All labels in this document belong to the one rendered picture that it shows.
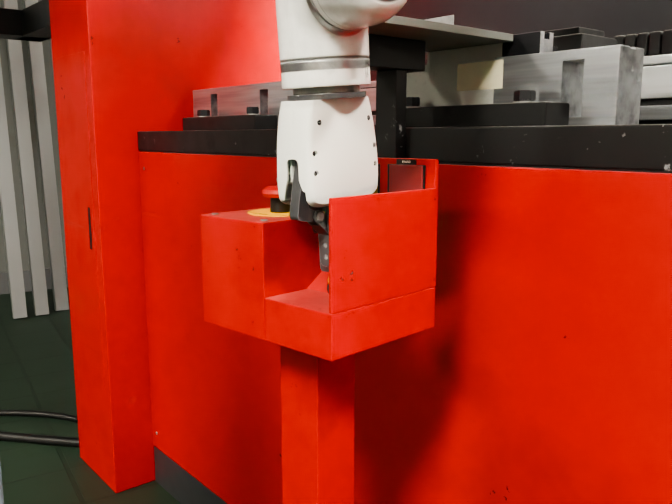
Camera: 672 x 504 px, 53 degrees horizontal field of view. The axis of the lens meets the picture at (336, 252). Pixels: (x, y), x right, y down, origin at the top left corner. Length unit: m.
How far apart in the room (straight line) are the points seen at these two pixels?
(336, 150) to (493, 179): 0.26
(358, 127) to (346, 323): 0.19
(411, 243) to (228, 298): 0.20
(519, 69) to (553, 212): 0.25
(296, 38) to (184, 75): 1.11
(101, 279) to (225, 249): 0.96
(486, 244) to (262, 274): 0.30
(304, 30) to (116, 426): 1.31
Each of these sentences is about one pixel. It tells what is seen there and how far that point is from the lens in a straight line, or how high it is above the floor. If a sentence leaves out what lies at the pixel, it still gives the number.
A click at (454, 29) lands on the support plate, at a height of 0.99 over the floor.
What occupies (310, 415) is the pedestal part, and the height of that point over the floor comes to 0.57.
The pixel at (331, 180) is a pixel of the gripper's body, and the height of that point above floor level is 0.82.
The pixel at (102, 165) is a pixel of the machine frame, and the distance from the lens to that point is 1.62.
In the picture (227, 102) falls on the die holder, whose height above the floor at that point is 0.94.
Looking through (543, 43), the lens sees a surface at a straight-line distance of 0.98.
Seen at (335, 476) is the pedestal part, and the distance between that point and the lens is 0.79.
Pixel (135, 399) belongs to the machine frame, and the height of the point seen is 0.23.
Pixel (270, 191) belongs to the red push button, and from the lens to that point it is 0.73.
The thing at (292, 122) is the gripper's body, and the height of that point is 0.88.
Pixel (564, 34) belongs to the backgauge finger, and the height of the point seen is 1.03.
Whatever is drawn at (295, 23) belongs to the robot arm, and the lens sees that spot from 0.62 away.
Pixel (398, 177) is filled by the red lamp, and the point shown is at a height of 0.82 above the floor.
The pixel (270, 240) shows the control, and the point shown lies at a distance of 0.67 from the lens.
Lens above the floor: 0.86
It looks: 10 degrees down
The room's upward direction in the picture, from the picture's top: straight up
